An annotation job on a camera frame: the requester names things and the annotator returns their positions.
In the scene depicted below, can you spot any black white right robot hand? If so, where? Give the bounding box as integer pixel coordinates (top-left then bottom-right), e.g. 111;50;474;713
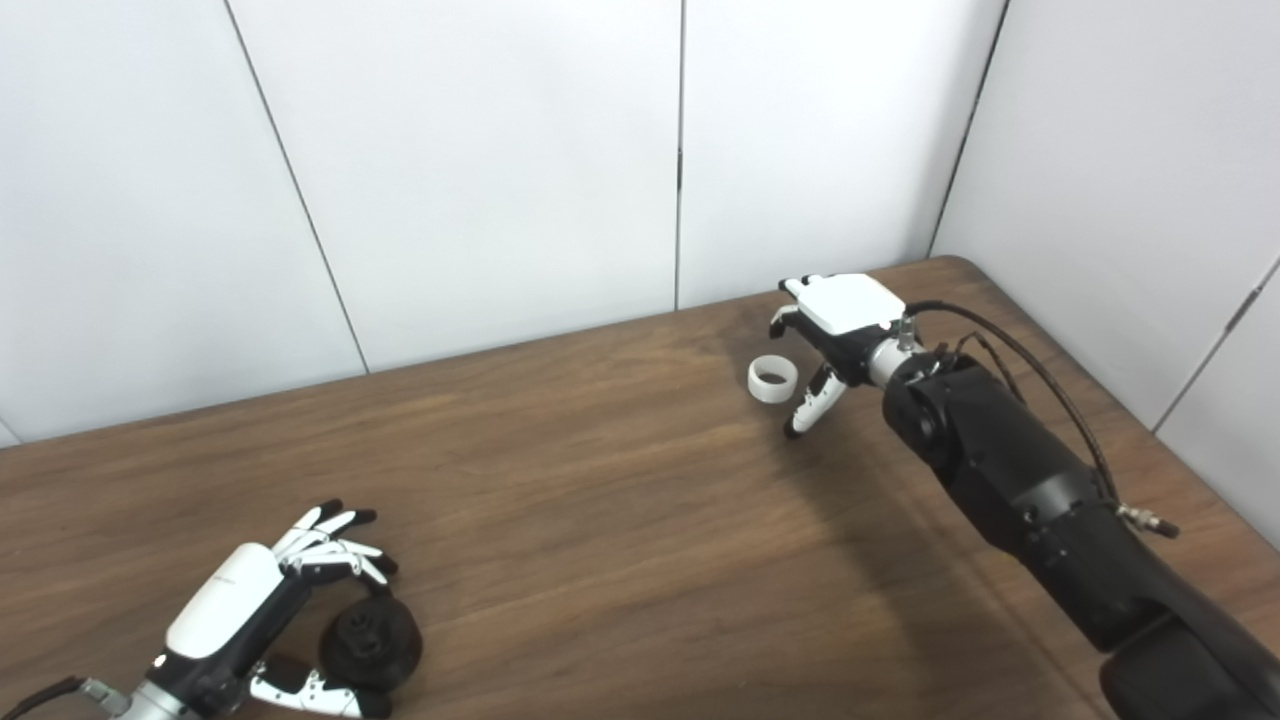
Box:
768;273;909;441

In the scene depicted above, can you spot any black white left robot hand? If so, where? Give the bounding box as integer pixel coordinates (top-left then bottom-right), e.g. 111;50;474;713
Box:
145;499;399;720

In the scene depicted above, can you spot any white ring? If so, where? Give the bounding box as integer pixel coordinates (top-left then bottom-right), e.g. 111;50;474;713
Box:
747;355;800;405

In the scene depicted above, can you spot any round black part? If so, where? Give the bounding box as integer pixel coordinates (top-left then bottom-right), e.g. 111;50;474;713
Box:
318;597;423;691

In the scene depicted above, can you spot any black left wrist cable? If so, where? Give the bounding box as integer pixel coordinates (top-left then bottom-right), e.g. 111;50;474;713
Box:
0;676;131;720

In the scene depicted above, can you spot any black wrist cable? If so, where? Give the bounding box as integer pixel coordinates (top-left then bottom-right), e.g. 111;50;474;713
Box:
897;300;1181;541
0;676;131;720

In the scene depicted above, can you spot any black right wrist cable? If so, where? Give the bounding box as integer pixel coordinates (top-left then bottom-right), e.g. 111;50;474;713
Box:
897;300;1181;541

